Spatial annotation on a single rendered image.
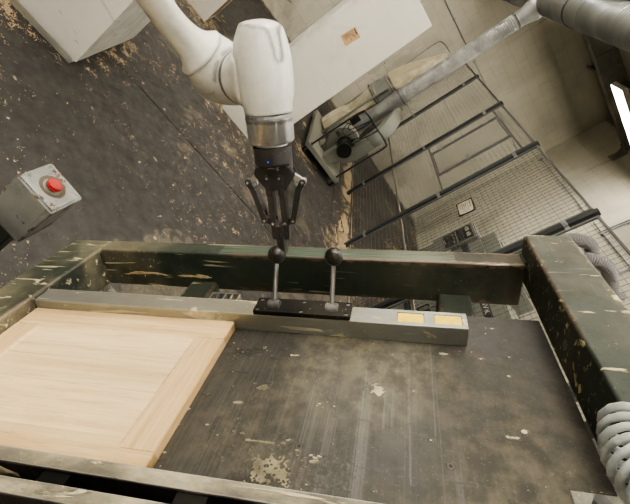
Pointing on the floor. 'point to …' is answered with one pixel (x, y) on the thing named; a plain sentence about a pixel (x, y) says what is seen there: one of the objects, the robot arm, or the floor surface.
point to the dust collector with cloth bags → (386, 98)
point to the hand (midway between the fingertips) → (282, 238)
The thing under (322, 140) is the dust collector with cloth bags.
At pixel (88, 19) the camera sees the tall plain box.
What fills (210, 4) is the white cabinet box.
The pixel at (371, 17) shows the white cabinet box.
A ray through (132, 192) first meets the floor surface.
